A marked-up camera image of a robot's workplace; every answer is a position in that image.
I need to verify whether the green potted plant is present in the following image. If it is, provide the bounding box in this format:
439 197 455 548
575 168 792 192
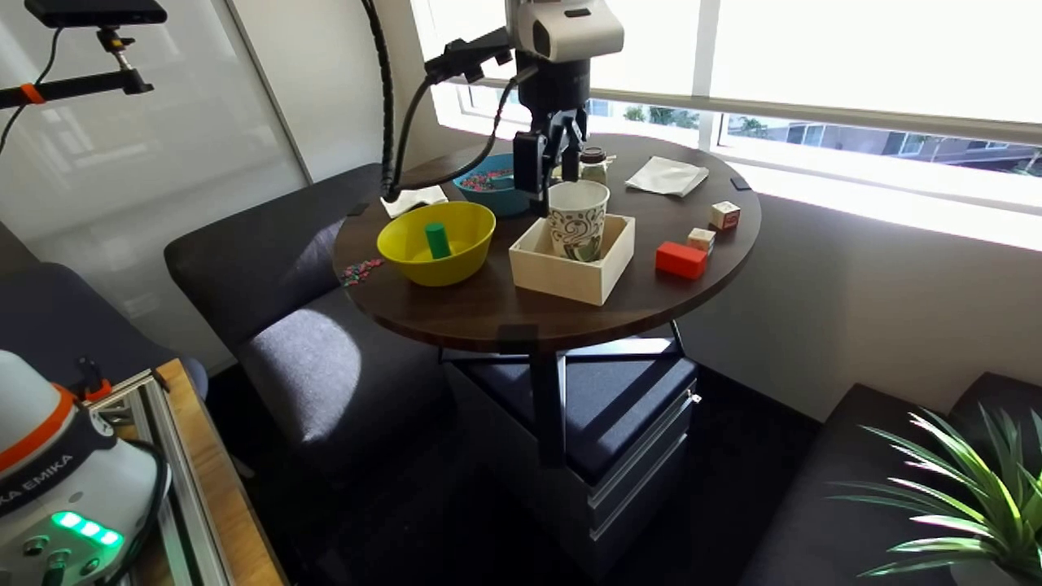
826 405 1042 586

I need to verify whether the yellow bowl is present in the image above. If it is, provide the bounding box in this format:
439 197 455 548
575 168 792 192
376 200 497 288

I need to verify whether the blue bowl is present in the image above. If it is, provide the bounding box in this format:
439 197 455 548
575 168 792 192
452 153 534 219

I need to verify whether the drawer cabinet with cushion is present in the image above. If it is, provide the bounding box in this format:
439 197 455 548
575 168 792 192
442 335 703 575

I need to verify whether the patterned paper cup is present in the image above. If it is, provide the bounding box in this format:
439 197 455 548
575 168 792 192
547 180 611 264

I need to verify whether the light wooden box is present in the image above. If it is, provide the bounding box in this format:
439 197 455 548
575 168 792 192
508 212 637 308

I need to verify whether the small jar with dark lid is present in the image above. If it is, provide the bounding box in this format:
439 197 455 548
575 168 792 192
579 146 617 186

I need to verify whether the dark grey sofa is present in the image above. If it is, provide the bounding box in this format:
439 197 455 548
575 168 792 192
163 163 450 489

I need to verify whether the dark grey armchair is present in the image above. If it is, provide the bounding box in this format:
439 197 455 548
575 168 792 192
0 220 210 401

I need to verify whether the scatter of colourful beads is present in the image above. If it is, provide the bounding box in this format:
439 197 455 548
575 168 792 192
339 257 385 287

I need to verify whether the red block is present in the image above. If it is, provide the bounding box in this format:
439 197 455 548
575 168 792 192
655 241 708 281

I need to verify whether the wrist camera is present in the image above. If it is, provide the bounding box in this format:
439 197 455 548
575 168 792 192
422 27 517 87

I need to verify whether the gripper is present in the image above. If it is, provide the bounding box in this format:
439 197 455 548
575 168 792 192
512 57 592 218

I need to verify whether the folded white napkin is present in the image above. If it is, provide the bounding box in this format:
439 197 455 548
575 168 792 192
624 155 710 199

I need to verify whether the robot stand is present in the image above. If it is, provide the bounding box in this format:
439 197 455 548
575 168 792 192
80 358 287 586

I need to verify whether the dark grey bench seat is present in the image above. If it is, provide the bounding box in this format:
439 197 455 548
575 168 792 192
737 371 1042 586

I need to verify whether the white paper napkin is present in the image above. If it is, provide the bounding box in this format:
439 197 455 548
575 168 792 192
380 185 449 220

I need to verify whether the camera on mount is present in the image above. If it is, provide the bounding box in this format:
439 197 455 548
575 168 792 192
0 0 169 112

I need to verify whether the heap of colourful beads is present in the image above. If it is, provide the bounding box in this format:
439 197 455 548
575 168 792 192
460 168 515 193

